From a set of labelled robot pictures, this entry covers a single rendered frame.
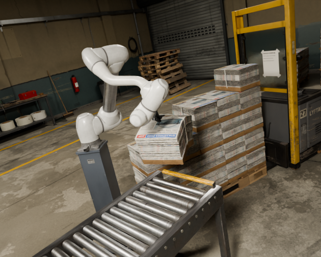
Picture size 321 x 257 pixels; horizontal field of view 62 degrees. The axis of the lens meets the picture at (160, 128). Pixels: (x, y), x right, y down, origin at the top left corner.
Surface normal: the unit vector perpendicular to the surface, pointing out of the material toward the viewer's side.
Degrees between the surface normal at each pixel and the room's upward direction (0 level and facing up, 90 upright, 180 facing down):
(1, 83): 90
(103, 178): 90
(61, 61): 90
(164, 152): 106
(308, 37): 90
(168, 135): 17
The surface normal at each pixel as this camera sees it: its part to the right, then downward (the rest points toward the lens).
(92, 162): -0.13, 0.34
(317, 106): 0.49, 0.18
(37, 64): 0.73, 0.07
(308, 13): -0.66, 0.36
